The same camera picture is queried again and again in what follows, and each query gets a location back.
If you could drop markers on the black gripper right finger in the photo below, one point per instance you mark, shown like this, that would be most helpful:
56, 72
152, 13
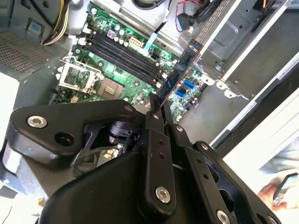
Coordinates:
210, 182

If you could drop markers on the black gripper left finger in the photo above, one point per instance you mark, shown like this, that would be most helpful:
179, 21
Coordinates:
70, 116

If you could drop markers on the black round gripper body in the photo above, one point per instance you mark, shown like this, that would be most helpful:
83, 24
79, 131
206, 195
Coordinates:
100, 191

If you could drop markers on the RAM stick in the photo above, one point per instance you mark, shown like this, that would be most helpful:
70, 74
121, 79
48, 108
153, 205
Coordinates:
180, 70

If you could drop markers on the person's hand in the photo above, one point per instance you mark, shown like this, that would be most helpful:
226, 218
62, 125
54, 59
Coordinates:
266, 192

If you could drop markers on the black handheld device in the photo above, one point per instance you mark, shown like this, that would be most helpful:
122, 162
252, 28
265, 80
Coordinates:
286, 184

